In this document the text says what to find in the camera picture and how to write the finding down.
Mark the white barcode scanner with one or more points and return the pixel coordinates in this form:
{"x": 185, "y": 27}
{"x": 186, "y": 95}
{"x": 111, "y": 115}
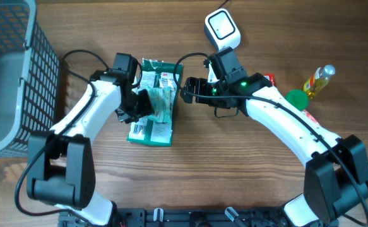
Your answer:
{"x": 221, "y": 30}

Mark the pink tissue pack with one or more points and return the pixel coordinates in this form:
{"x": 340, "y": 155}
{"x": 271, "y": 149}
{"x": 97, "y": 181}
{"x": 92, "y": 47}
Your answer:
{"x": 308, "y": 115}

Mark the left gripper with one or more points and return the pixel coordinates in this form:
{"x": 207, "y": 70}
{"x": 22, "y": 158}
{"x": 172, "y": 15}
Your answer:
{"x": 144, "y": 105}

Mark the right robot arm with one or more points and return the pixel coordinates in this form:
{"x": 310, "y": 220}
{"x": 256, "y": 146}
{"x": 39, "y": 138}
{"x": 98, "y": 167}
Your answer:
{"x": 336, "y": 169}

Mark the red white tube packet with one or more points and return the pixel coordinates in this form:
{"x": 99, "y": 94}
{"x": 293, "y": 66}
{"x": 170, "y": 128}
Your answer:
{"x": 270, "y": 77}

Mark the grey plastic shopping basket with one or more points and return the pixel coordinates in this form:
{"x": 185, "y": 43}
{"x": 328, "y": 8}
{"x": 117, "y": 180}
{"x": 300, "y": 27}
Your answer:
{"x": 29, "y": 77}

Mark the yellow liquid bottle grey cap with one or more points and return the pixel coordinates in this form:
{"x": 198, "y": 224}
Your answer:
{"x": 318, "y": 80}

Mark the green 3M sponge package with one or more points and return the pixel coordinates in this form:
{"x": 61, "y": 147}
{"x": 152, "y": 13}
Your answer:
{"x": 156, "y": 74}

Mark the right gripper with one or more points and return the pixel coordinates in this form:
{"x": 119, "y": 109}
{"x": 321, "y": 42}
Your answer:
{"x": 201, "y": 84}

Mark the green lid jar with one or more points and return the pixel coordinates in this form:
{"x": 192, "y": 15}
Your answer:
{"x": 298, "y": 99}

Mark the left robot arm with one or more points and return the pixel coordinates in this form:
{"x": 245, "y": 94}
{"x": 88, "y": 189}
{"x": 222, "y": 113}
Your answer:
{"x": 60, "y": 170}

